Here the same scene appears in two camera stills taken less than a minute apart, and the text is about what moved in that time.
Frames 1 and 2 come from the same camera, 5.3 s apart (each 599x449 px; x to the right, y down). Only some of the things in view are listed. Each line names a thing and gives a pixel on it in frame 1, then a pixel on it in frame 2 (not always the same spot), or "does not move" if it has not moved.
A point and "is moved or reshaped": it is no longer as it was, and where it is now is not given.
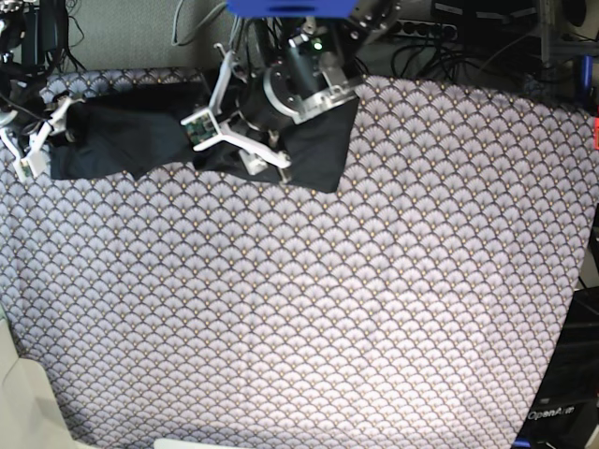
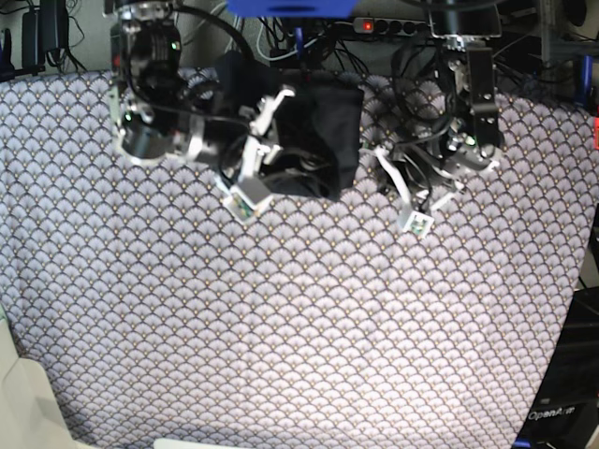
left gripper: x=23 y=104 → x=223 y=140
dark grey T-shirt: x=125 y=133 is moved or reshaped
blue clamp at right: x=587 y=79 does not move
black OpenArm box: x=565 y=410 does not move
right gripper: x=270 y=100 → x=435 y=163
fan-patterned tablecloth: x=424 y=304 does not move
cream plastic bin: x=30 y=414 does not move
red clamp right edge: x=596 y=133 does not move
